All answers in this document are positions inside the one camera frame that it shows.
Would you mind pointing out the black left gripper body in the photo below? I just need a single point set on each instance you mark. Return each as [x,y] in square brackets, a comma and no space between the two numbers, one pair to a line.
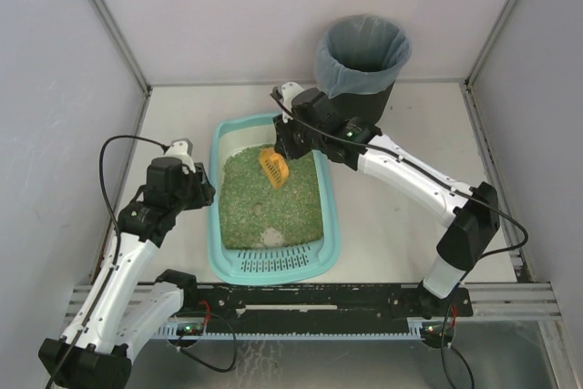
[200,190]

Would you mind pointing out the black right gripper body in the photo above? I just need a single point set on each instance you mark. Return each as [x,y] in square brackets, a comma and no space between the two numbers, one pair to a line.
[286,142]

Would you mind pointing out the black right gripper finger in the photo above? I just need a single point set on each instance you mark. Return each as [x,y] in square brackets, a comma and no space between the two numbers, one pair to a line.
[279,146]
[293,154]

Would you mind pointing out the yellow slotted litter scoop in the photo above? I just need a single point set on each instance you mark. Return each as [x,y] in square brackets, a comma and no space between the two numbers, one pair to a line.
[274,166]

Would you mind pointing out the teal plastic litter box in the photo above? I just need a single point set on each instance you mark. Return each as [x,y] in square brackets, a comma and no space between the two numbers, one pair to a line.
[277,265]

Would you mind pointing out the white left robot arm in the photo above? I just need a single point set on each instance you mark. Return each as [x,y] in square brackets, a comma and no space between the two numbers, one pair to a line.
[100,345]

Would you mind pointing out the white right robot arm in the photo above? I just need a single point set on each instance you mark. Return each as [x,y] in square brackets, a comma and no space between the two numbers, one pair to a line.
[469,214]

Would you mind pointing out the green cat litter pellets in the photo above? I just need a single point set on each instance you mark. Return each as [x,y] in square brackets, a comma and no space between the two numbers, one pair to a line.
[254,215]

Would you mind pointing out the black trash bin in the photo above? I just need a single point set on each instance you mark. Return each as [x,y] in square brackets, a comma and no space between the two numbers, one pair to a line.
[370,107]

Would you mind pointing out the blue trash bag liner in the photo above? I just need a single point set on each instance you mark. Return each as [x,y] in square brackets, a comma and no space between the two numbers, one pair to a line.
[360,54]

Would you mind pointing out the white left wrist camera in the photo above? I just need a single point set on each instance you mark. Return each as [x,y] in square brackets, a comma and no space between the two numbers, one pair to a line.
[181,149]

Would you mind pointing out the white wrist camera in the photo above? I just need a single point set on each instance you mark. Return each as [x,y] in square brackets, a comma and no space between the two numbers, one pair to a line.
[181,149]
[286,93]

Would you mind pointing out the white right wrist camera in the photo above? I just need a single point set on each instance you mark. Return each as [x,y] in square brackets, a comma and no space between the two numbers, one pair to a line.
[286,93]

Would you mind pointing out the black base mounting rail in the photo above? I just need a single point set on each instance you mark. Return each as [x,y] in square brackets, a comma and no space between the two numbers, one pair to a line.
[399,300]

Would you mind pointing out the white slotted cable duct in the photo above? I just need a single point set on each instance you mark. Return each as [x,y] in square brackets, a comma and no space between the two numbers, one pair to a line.
[298,325]

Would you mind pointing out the aluminium frame extrusion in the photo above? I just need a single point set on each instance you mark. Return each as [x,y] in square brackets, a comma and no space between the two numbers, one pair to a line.
[514,302]

